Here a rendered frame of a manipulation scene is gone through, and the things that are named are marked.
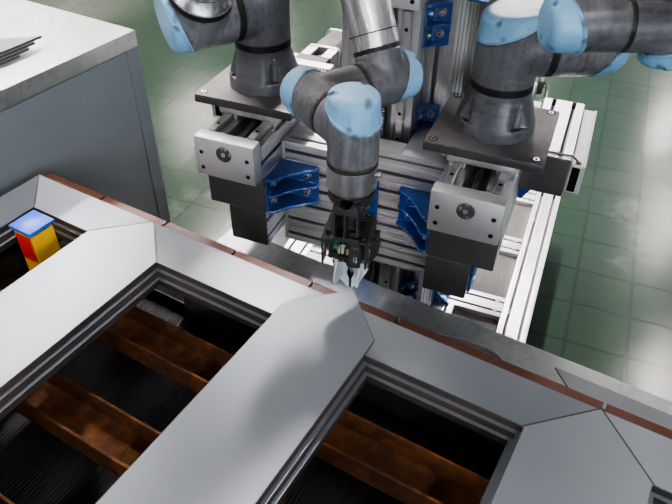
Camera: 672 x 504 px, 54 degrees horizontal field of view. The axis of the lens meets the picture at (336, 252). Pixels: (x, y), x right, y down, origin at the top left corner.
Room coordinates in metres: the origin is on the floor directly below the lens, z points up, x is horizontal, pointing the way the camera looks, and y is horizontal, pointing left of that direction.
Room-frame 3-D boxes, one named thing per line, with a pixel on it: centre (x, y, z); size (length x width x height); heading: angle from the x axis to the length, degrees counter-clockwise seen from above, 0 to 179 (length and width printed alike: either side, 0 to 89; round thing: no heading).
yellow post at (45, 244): (1.00, 0.59, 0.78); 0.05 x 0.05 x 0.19; 60
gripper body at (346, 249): (0.80, -0.02, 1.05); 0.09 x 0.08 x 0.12; 168
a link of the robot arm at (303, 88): (0.90, 0.02, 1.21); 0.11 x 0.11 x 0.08; 34
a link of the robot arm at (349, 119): (0.81, -0.02, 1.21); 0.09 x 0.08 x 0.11; 34
